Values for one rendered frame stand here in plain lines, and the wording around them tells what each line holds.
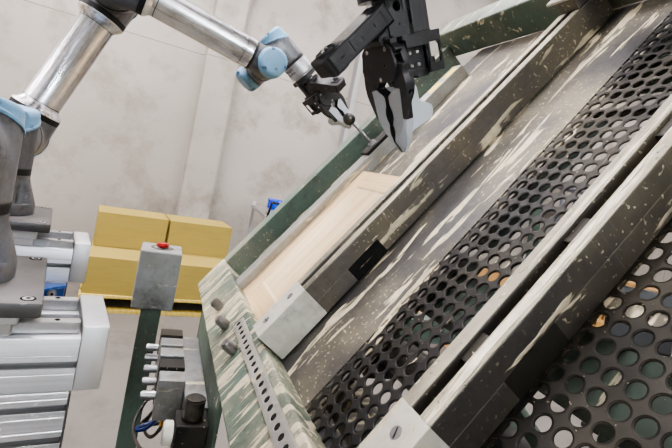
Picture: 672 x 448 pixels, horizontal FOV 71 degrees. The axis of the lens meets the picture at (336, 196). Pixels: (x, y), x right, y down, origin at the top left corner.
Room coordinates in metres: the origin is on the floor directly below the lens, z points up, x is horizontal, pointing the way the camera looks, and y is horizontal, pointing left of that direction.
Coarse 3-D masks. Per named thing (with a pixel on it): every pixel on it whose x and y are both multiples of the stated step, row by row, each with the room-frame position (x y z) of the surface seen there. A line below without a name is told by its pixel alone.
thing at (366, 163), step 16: (448, 80) 1.48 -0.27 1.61; (432, 96) 1.46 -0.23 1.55; (384, 144) 1.42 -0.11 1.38; (368, 160) 1.40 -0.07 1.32; (352, 176) 1.39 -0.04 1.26; (336, 192) 1.38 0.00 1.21; (320, 208) 1.36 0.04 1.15; (304, 224) 1.35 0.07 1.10; (288, 240) 1.34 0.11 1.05; (272, 256) 1.32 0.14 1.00; (256, 272) 1.31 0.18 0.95
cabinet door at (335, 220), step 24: (360, 192) 1.28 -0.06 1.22; (384, 192) 1.16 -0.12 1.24; (336, 216) 1.27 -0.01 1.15; (360, 216) 1.16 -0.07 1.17; (312, 240) 1.25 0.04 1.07; (336, 240) 1.14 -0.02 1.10; (288, 264) 1.23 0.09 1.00; (312, 264) 1.12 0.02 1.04; (264, 288) 1.20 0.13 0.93; (288, 288) 1.11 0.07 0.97; (264, 312) 1.09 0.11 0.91
